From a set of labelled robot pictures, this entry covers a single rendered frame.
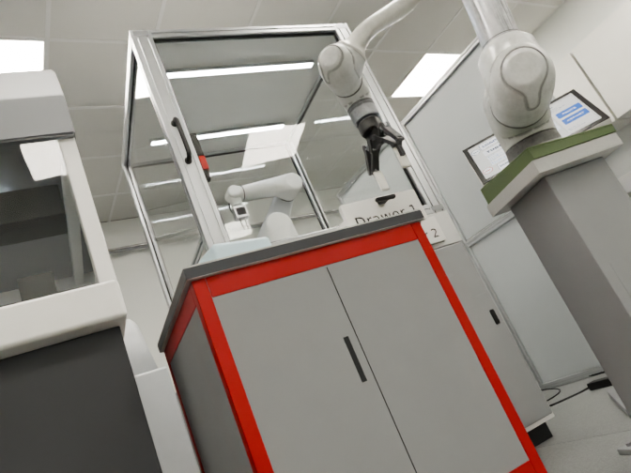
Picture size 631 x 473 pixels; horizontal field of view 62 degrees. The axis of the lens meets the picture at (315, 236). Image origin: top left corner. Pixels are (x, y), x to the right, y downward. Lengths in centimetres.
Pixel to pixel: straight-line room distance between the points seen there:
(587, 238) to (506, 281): 209
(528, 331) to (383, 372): 247
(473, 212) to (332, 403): 266
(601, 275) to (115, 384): 124
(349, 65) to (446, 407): 95
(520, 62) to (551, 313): 223
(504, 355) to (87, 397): 145
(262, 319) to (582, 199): 90
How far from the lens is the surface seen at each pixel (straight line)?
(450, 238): 220
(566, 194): 152
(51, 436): 143
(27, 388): 145
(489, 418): 128
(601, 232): 153
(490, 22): 156
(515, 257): 348
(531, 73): 142
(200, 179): 191
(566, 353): 348
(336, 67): 155
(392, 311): 121
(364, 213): 161
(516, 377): 215
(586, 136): 159
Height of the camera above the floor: 39
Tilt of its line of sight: 18 degrees up
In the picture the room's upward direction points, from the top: 24 degrees counter-clockwise
